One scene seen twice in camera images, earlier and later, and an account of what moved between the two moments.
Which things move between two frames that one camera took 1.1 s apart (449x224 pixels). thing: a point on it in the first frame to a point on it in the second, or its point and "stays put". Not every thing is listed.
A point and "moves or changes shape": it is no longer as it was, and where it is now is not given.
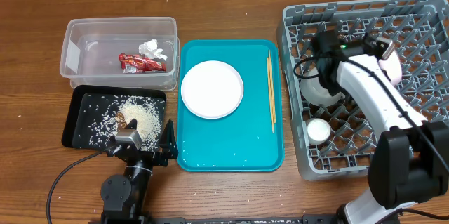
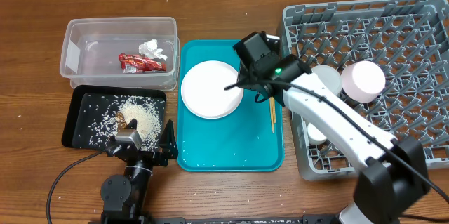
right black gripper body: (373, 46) to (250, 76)
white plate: (212, 90) stays put
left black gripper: (168, 149) stays put
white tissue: (149, 50) stays put
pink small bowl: (393, 67) moves or changes shape
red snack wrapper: (132, 64) stays put
